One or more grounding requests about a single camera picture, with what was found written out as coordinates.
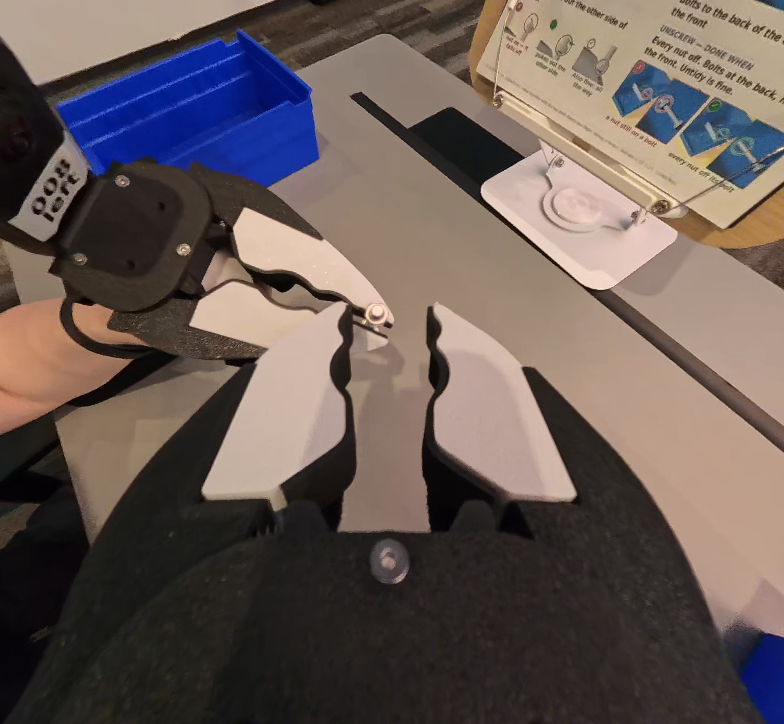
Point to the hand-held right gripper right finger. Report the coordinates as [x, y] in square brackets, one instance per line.
[496, 424]

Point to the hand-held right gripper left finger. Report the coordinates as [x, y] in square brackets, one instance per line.
[288, 418]

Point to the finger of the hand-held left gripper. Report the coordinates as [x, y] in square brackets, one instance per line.
[294, 252]
[245, 314]

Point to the silver bolt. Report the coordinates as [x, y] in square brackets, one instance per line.
[375, 314]

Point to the blue plastic bin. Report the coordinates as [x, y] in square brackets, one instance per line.
[769, 687]
[184, 105]

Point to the grey desk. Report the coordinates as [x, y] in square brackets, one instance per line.
[429, 216]

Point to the person's left hand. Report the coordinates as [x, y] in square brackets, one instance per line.
[37, 369]

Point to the white board stand base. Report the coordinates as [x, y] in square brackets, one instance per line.
[527, 210]

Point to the person's black clothing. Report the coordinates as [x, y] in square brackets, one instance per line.
[30, 552]

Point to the printed instruction board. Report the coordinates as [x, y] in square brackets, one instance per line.
[643, 32]

